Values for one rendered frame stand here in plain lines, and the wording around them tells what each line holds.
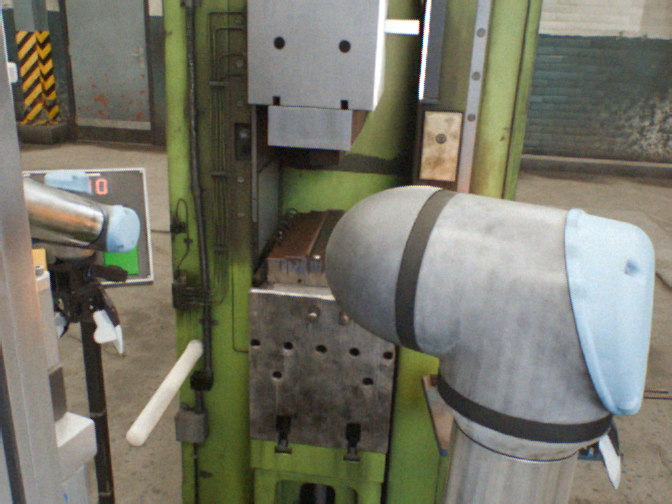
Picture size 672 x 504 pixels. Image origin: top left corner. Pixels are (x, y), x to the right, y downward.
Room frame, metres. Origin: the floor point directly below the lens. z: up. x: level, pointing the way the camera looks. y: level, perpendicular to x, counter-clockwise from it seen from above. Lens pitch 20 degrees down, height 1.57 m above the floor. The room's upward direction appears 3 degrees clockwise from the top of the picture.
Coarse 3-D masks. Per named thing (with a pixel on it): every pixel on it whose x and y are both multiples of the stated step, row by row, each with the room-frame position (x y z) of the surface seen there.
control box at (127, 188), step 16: (32, 176) 1.45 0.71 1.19; (96, 176) 1.49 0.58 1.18; (112, 176) 1.50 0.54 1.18; (128, 176) 1.51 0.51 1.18; (144, 176) 1.53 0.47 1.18; (96, 192) 1.47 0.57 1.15; (112, 192) 1.48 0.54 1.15; (128, 192) 1.49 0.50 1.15; (144, 192) 1.51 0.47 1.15; (128, 208) 1.48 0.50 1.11; (144, 208) 1.49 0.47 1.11; (144, 224) 1.47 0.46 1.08; (144, 240) 1.45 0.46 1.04; (48, 256) 1.37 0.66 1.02; (96, 256) 1.40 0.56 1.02; (144, 256) 1.43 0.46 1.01; (144, 272) 1.41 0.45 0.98
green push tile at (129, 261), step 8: (136, 248) 1.43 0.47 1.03; (104, 256) 1.40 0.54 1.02; (112, 256) 1.40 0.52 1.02; (120, 256) 1.41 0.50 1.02; (128, 256) 1.41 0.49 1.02; (136, 256) 1.42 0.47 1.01; (112, 264) 1.39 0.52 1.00; (120, 264) 1.40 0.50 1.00; (128, 264) 1.40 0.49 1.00; (136, 264) 1.41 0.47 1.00; (128, 272) 1.39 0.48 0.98; (136, 272) 1.40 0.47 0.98
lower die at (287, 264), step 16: (304, 224) 1.79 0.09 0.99; (320, 224) 1.77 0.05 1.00; (288, 240) 1.68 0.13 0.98; (304, 240) 1.65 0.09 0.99; (272, 256) 1.55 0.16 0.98; (288, 256) 1.53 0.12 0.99; (304, 256) 1.53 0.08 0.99; (272, 272) 1.53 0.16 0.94; (288, 272) 1.52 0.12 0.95; (304, 272) 1.52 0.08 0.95; (320, 272) 1.52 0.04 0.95
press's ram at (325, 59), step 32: (256, 0) 1.53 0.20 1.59; (288, 0) 1.53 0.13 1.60; (320, 0) 1.52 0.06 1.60; (352, 0) 1.51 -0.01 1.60; (384, 0) 1.64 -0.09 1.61; (256, 32) 1.53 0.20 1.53; (288, 32) 1.53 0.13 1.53; (320, 32) 1.52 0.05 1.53; (352, 32) 1.51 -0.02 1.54; (384, 32) 1.74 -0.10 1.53; (416, 32) 1.68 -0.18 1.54; (256, 64) 1.53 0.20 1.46; (288, 64) 1.53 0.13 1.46; (320, 64) 1.52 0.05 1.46; (352, 64) 1.51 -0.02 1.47; (384, 64) 1.85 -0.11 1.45; (256, 96) 1.53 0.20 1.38; (288, 96) 1.53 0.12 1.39; (320, 96) 1.52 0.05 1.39; (352, 96) 1.51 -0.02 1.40
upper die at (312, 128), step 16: (272, 112) 1.53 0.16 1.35; (288, 112) 1.53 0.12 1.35; (304, 112) 1.52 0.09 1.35; (320, 112) 1.52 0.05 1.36; (336, 112) 1.51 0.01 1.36; (352, 112) 1.52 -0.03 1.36; (272, 128) 1.53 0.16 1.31; (288, 128) 1.53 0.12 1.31; (304, 128) 1.52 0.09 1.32; (320, 128) 1.52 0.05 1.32; (336, 128) 1.51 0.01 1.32; (352, 128) 1.53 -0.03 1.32; (272, 144) 1.53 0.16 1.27; (288, 144) 1.53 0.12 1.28; (304, 144) 1.52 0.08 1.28; (320, 144) 1.52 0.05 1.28; (336, 144) 1.51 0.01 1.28; (352, 144) 1.55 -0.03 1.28
